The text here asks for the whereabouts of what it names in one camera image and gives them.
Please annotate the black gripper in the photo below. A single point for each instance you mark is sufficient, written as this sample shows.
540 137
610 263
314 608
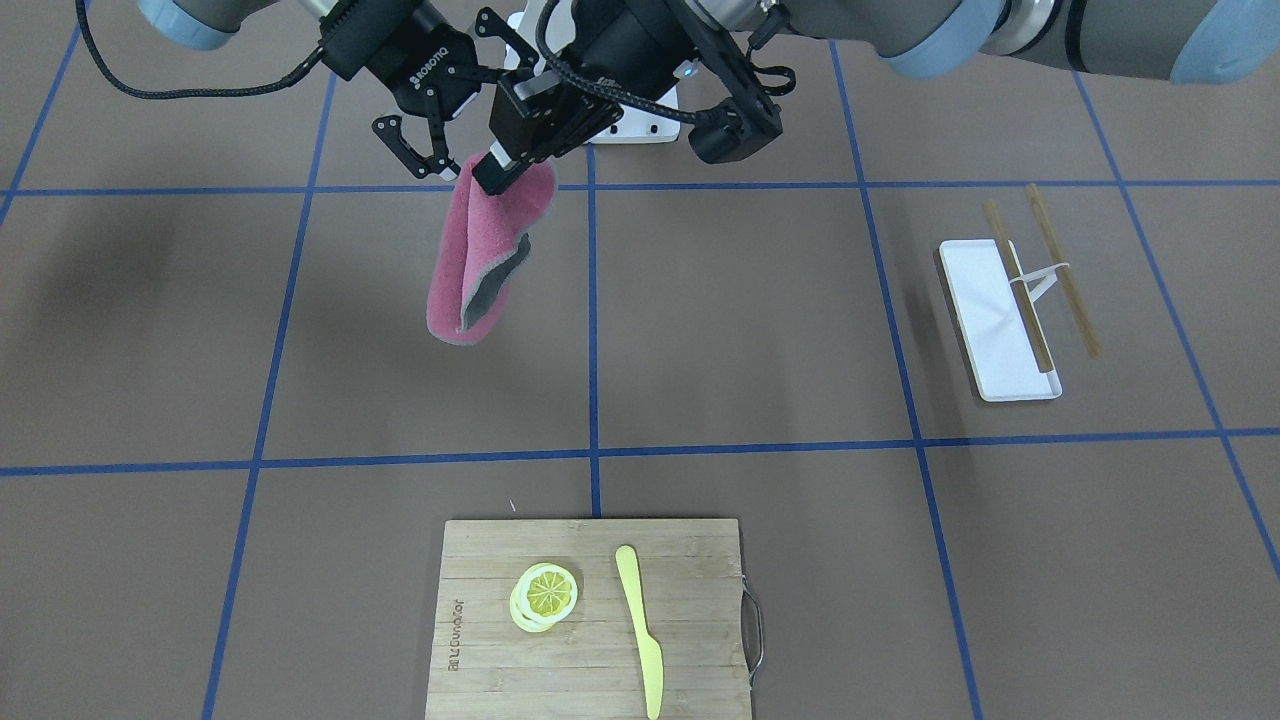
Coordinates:
618 45

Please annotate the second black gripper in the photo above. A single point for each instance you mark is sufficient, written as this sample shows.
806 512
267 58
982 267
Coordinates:
418 82

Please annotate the magenta wiping cloth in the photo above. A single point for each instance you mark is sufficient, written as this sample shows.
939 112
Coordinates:
485 240

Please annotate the yellow lemon slice toy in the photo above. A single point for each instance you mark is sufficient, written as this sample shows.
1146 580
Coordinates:
542 597

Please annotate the bamboo cutting board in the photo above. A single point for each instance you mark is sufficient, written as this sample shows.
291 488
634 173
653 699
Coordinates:
586 667

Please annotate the white rectangular tray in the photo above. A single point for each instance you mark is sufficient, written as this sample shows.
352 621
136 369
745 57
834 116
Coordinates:
998 353

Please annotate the yellow plastic knife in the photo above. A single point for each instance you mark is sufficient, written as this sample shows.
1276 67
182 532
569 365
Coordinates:
653 670

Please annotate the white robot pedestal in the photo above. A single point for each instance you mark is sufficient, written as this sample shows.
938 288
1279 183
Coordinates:
634 126

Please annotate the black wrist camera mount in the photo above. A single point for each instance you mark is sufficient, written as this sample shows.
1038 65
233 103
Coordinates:
749 118

